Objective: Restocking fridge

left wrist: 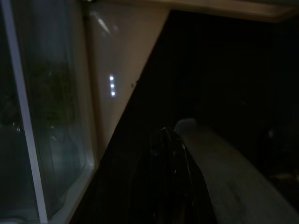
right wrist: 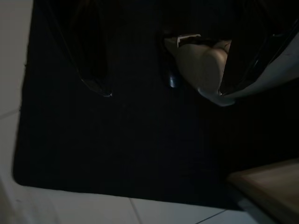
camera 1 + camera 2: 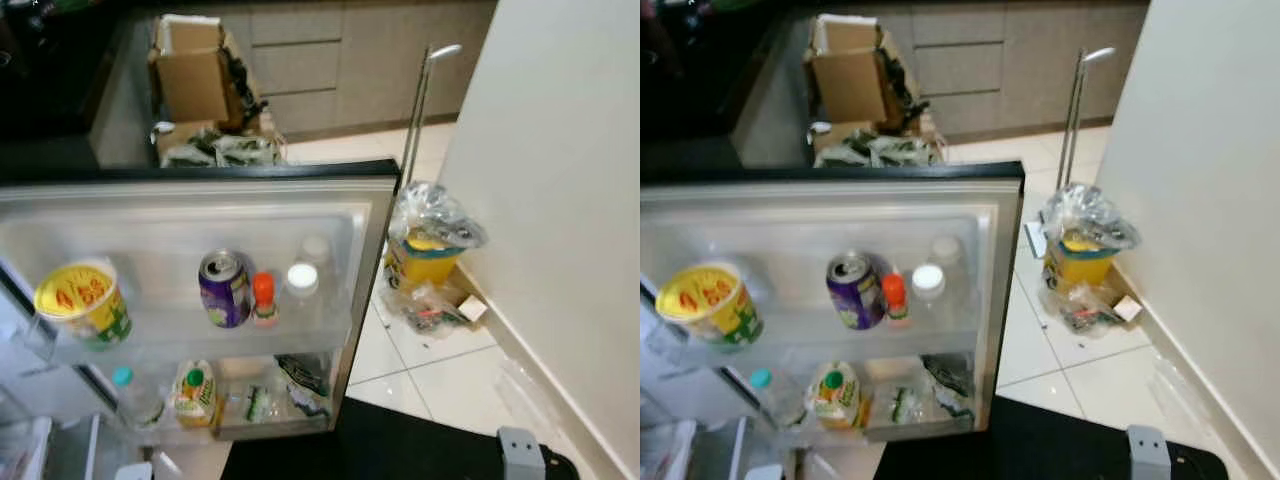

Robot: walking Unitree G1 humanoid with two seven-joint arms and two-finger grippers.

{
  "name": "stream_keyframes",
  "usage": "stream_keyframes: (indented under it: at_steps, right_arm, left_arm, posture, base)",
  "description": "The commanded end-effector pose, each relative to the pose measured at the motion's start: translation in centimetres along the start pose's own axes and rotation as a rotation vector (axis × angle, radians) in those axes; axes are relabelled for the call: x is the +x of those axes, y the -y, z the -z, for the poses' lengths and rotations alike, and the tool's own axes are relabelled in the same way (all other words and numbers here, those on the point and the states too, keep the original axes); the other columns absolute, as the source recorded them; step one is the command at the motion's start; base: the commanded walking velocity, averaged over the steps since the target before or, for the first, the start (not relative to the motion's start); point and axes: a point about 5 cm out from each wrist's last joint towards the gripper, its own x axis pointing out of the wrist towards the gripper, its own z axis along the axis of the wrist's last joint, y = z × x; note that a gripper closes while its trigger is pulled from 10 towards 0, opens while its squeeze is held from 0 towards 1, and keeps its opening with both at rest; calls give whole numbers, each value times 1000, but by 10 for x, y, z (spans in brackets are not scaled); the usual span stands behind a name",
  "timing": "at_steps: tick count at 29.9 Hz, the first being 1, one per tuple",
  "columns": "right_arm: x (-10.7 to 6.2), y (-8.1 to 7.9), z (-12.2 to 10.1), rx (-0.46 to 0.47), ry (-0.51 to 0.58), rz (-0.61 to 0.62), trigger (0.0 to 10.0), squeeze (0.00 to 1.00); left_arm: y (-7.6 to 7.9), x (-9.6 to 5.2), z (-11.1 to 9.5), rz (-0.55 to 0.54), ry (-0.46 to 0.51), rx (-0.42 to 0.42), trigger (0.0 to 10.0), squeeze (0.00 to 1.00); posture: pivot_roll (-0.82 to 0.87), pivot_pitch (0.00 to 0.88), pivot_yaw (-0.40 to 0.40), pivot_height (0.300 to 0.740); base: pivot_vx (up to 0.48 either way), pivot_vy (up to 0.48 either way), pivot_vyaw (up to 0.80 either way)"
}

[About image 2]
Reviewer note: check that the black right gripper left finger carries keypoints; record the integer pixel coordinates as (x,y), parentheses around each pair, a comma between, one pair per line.
(88,58)

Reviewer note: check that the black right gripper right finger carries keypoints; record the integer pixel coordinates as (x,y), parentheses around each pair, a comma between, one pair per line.
(268,70)

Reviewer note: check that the stainless steel fridge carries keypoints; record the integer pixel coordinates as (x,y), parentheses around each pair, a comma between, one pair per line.
(275,186)

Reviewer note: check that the grey robot right foot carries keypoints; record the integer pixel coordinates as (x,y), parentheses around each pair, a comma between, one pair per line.
(201,65)

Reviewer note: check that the black doormat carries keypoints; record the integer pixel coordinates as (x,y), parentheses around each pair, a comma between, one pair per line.
(116,140)

